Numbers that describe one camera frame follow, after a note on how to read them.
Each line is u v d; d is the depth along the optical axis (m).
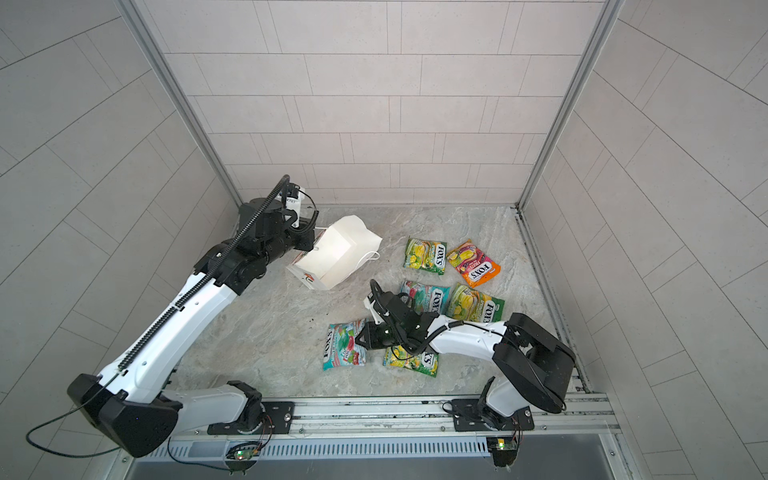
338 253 0.98
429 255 0.99
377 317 0.72
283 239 0.58
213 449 0.68
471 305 0.88
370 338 0.69
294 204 0.61
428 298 0.89
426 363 0.78
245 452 0.64
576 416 0.72
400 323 0.63
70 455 0.40
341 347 0.78
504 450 0.68
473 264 0.97
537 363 0.42
